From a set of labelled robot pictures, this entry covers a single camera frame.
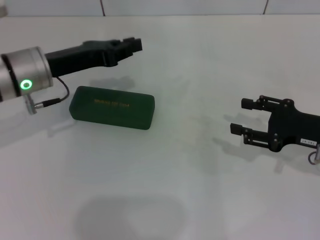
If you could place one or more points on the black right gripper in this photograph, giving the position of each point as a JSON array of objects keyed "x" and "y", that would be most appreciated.
[{"x": 292, "y": 127}]

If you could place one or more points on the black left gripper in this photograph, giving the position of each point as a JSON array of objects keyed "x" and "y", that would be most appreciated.
[{"x": 82, "y": 57}]

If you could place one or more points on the green glasses case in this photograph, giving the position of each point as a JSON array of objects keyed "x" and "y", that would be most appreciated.
[{"x": 112, "y": 117}]

